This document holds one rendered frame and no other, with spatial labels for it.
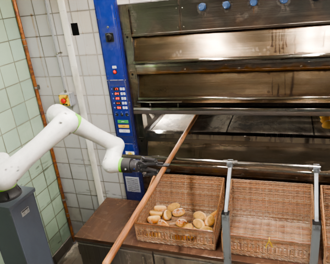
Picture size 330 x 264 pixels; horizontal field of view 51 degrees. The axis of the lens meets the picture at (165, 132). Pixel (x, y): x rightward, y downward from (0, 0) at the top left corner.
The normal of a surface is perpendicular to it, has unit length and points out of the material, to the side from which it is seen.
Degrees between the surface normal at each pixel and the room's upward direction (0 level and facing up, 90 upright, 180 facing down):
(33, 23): 90
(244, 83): 70
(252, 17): 90
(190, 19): 90
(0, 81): 90
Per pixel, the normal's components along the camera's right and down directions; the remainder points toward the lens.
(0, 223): -0.36, 0.39
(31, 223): 0.93, 0.04
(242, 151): -0.33, 0.05
